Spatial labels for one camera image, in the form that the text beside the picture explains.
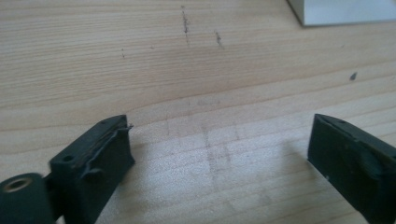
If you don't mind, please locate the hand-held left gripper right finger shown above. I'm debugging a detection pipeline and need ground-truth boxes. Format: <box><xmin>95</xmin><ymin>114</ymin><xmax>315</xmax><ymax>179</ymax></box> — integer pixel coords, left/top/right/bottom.
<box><xmin>307</xmin><ymin>113</ymin><xmax>396</xmax><ymax>224</ymax></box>

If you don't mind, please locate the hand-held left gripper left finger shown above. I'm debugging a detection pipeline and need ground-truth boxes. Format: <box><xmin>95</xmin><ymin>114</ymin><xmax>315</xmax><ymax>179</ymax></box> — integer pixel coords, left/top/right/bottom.
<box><xmin>49</xmin><ymin>114</ymin><xmax>136</xmax><ymax>224</ymax></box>

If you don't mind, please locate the white box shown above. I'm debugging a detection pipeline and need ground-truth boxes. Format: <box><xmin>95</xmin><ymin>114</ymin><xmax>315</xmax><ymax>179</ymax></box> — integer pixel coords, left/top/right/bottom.
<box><xmin>286</xmin><ymin>0</ymin><xmax>396</xmax><ymax>27</ymax></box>

